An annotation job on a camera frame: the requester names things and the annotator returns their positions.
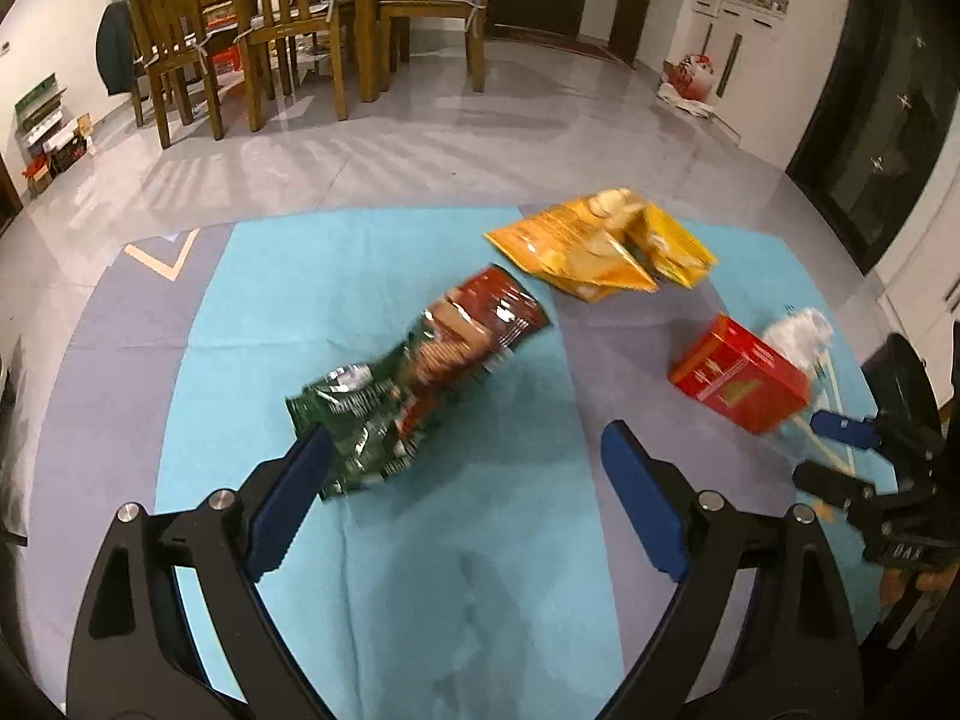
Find wooden dining chair grey cushion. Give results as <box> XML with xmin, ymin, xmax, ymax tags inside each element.
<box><xmin>375</xmin><ymin>0</ymin><xmax>496</xmax><ymax>95</ymax></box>

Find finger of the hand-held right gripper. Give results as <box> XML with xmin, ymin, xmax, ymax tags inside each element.
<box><xmin>793</xmin><ymin>461</ymin><xmax>877</xmax><ymax>517</ymax></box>
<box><xmin>810</xmin><ymin>409</ymin><xmax>884</xmax><ymax>452</ymax></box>

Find dark hanging jacket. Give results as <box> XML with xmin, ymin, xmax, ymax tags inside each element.
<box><xmin>96</xmin><ymin>1</ymin><xmax>136</xmax><ymax>97</ymax></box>

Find wooden dining table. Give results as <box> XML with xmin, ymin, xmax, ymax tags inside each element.
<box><xmin>191</xmin><ymin>0</ymin><xmax>385</xmax><ymax>104</ymax></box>

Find green red snack bag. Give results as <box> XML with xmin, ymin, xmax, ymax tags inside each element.
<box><xmin>285</xmin><ymin>264</ymin><xmax>553</xmax><ymax>502</ymax></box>

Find white sideboard cabinet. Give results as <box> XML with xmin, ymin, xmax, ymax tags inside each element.
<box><xmin>675</xmin><ymin>0</ymin><xmax>800</xmax><ymax>145</ymax></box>

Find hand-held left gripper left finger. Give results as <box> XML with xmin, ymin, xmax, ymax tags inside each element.
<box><xmin>66</xmin><ymin>422</ymin><xmax>336</xmax><ymax>720</ymax></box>

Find dark glass door cabinet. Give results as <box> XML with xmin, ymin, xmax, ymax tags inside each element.
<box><xmin>784</xmin><ymin>0</ymin><xmax>960</xmax><ymax>276</ymax></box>

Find narrow dark door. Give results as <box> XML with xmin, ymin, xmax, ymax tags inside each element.
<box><xmin>607</xmin><ymin>0</ymin><xmax>665</xmax><ymax>68</ymax></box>

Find crumpled white tissue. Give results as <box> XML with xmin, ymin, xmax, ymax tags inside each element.
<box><xmin>763</xmin><ymin>307</ymin><xmax>833</xmax><ymax>374</ymax></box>

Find red cardboard box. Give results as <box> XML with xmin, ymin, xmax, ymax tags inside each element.
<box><xmin>669</xmin><ymin>313</ymin><xmax>812</xmax><ymax>436</ymax></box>

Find blue grey printed tablecloth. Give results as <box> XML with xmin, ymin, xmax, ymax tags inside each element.
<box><xmin>34</xmin><ymin>206</ymin><xmax>901</xmax><ymax>720</ymax></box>

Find dark door mat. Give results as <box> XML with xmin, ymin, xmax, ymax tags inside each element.
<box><xmin>487</xmin><ymin>32</ymin><xmax>638</xmax><ymax>68</ymax></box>

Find black plastic bin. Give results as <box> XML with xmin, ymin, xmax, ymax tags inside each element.
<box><xmin>861</xmin><ymin>332</ymin><xmax>943</xmax><ymax>428</ymax></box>

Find stack of cardboard boxes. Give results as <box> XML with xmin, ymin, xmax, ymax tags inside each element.
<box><xmin>15</xmin><ymin>73</ymin><xmax>95</xmax><ymax>197</ymax></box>

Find red white bag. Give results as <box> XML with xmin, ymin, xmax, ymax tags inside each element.
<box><xmin>658</xmin><ymin>52</ymin><xmax>718</xmax><ymax>104</ymax></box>

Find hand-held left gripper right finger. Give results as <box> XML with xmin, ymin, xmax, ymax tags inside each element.
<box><xmin>600</xmin><ymin>420</ymin><xmax>865</xmax><ymax>720</ymax></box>

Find yellow snack bag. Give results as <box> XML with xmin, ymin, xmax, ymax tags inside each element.
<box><xmin>484</xmin><ymin>187</ymin><xmax>718</xmax><ymax>305</ymax></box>

